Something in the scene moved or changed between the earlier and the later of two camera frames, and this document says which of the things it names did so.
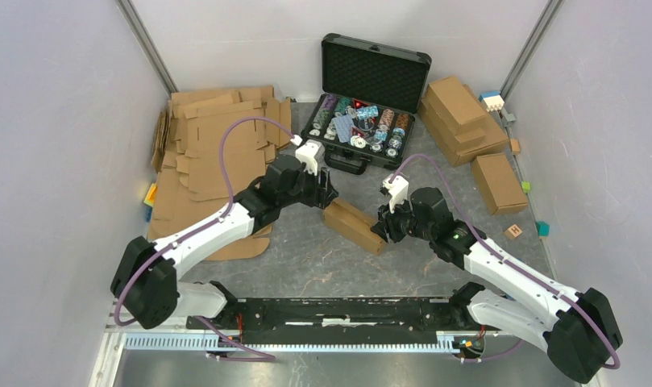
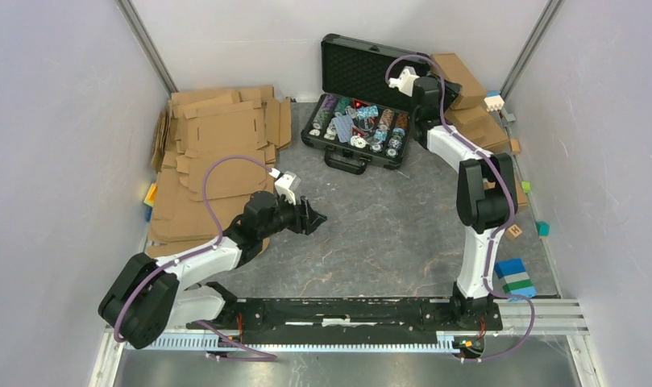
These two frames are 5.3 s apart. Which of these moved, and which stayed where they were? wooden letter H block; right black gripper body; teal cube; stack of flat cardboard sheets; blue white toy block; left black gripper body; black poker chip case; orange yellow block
Moved: left black gripper body; right black gripper body
Stayed: blue white toy block; orange yellow block; stack of flat cardboard sheets; teal cube; black poker chip case; wooden letter H block
